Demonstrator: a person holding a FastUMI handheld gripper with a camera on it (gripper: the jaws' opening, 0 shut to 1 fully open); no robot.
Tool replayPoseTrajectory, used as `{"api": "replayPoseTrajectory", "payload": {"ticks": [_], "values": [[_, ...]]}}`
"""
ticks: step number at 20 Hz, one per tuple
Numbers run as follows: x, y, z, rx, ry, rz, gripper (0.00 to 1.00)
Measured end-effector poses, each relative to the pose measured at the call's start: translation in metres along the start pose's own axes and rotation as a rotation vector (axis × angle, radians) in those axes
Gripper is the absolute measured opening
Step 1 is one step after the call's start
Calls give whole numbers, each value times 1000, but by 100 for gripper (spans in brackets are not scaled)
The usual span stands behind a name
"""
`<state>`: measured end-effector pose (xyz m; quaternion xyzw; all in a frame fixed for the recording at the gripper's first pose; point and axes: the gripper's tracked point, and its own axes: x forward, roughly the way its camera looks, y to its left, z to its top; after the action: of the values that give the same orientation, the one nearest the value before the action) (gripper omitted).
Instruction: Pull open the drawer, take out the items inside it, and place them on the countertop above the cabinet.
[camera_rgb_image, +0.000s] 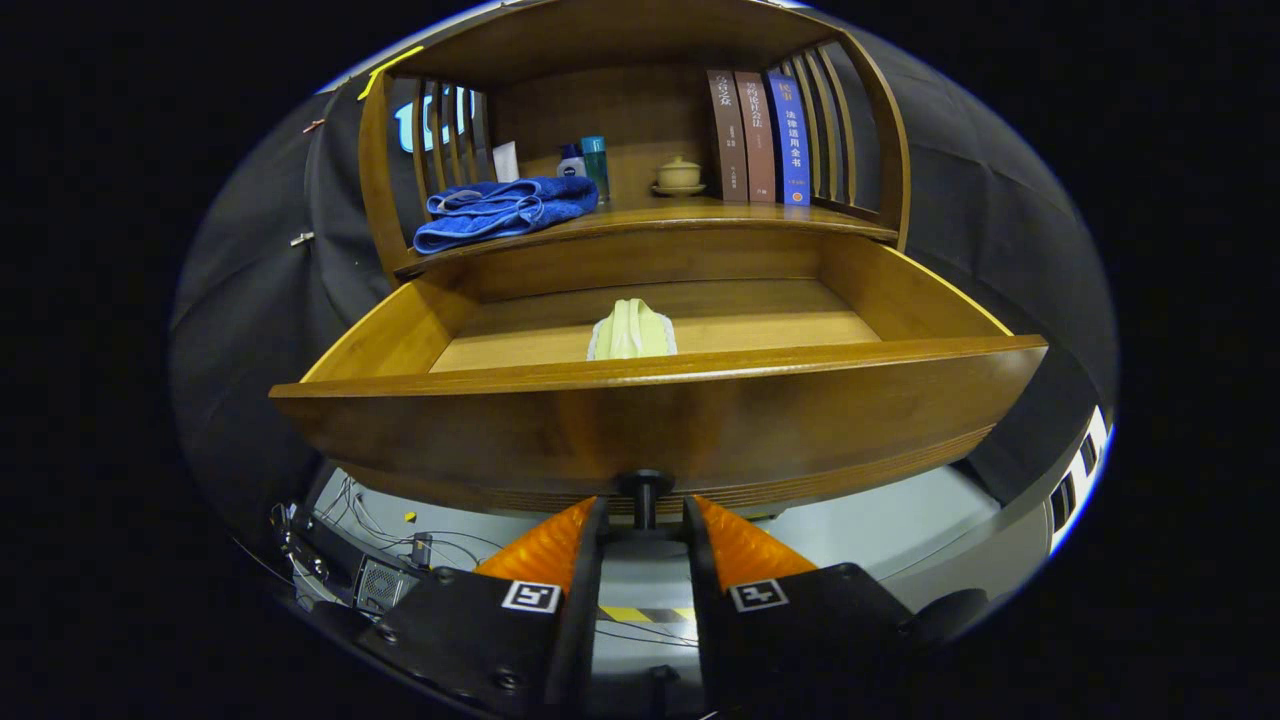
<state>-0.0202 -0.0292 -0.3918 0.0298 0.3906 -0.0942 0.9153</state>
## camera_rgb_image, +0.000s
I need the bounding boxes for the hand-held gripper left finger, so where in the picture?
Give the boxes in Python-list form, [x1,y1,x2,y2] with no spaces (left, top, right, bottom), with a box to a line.
[355,496,611,719]

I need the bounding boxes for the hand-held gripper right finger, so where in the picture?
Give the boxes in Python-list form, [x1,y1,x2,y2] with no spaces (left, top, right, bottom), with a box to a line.
[682,495,916,716]

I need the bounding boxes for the wooden drawer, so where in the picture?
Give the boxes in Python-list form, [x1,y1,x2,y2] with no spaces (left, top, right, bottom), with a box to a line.
[268,228,1049,531]

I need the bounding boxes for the pale green scrub brush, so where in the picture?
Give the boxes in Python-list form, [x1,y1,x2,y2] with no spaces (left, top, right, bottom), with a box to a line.
[586,297,679,362]

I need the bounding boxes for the wooden countertop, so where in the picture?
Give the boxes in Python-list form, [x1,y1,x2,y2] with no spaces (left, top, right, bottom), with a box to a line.
[395,195,901,276]

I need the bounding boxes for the wooden cabinet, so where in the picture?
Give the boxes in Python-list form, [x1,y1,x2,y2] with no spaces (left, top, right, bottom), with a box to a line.
[355,0,913,286]

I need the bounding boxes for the yellow and black floor tape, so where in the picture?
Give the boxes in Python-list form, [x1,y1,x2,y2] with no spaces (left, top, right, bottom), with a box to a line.
[598,604,697,624]

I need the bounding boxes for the black mesh box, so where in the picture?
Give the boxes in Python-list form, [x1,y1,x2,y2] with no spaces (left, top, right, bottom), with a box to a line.
[352,555,421,613]

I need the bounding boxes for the blue towel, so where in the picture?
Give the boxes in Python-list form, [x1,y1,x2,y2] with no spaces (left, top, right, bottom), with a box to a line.
[412,176,601,255]

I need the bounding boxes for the beige lidded cup with saucer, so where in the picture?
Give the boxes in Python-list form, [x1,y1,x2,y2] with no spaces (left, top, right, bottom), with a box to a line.
[651,155,707,197]

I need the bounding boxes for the teal clear bottle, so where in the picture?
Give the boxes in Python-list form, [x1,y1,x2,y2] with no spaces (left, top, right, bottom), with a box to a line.
[581,136,611,204]

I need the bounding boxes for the reddish brown book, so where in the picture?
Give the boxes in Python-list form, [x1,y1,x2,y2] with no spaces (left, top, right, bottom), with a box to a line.
[734,71,778,205]

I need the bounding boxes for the blue book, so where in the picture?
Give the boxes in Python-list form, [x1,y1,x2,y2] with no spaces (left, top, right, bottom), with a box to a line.
[765,70,813,208]

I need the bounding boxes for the floor cables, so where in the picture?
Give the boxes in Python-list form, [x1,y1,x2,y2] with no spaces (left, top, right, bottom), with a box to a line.
[270,475,501,611]

